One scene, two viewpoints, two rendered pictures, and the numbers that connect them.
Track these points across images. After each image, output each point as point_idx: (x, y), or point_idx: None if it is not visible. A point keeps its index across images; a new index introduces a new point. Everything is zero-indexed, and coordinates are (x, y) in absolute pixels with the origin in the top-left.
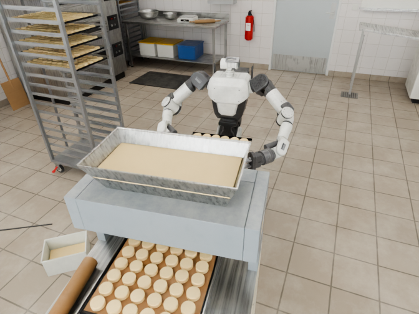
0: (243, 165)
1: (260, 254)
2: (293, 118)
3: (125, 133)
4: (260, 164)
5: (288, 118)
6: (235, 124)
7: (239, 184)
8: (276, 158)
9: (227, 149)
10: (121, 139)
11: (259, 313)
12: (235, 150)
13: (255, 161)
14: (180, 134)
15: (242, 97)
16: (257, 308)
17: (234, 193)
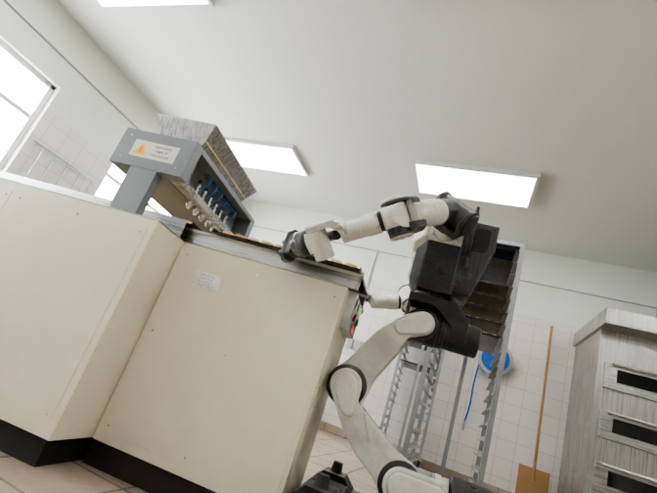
0: (183, 118)
1: (131, 223)
2: (390, 207)
3: (251, 190)
4: (289, 247)
5: (381, 206)
6: (410, 292)
7: (161, 113)
8: (309, 246)
9: (217, 144)
10: (248, 196)
11: (56, 487)
12: (214, 139)
13: (287, 238)
14: (239, 162)
15: (416, 234)
16: (69, 491)
17: (158, 121)
